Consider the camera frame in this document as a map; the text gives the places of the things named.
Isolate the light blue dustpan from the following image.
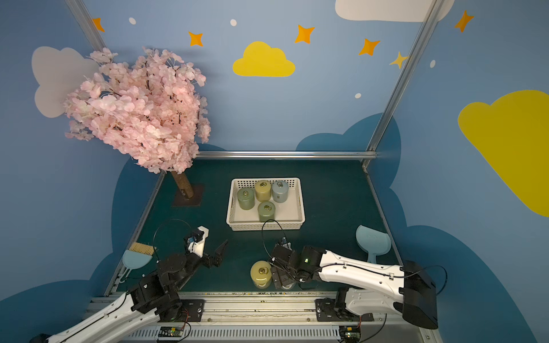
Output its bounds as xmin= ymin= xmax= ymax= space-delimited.
xmin=355 ymin=225 xmax=392 ymax=264

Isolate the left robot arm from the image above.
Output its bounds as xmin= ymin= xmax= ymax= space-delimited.
xmin=30 ymin=239 xmax=228 ymax=342

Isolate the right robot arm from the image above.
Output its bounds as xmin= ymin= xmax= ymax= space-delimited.
xmin=270 ymin=244 xmax=439 ymax=330

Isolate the white perforated plastic basket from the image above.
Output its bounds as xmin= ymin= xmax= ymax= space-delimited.
xmin=226 ymin=177 xmax=305 ymax=232

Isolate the yellow canister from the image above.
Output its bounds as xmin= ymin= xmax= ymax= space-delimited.
xmin=254 ymin=180 xmax=272 ymax=202
xmin=250 ymin=261 xmax=272 ymax=290

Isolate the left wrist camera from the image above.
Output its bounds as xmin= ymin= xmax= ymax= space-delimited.
xmin=184 ymin=226 xmax=209 ymax=257

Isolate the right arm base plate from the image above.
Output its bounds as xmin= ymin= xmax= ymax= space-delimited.
xmin=315 ymin=298 xmax=375 ymax=322

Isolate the blue hand brush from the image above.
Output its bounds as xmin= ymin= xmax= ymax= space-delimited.
xmin=120 ymin=242 xmax=155 ymax=283

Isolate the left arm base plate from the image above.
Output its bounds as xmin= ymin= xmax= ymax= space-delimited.
xmin=160 ymin=299 xmax=205 ymax=322

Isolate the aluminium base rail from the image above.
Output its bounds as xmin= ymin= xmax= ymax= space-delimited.
xmin=119 ymin=292 xmax=442 ymax=342

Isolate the pink cherry blossom tree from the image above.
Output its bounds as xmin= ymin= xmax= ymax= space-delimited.
xmin=64 ymin=48 xmax=211 ymax=198

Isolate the dark tree base plate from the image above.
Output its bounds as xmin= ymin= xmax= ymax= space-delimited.
xmin=172 ymin=183 xmax=205 ymax=207

